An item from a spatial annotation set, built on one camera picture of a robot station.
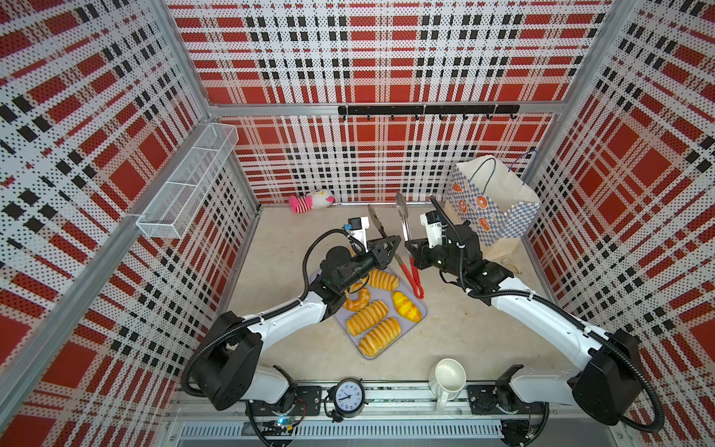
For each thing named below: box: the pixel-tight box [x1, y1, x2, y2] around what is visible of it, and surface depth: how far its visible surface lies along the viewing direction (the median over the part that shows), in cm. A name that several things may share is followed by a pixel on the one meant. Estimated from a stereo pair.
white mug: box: [428, 357, 468, 413], surface depth 76 cm
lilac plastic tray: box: [309, 266, 429, 360], surface depth 88 cm
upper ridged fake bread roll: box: [346, 299, 390, 337], surface depth 87 cm
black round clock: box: [323, 377, 369, 423], surface depth 73 cm
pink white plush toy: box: [288, 189, 337, 215], surface depth 117 cm
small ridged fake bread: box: [367, 269, 400, 292], surface depth 95 cm
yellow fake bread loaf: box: [391, 290, 422, 324], surface depth 90 cm
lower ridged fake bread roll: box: [358, 317, 402, 358], surface depth 84 cm
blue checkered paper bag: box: [444, 154, 542, 261], surface depth 94 cm
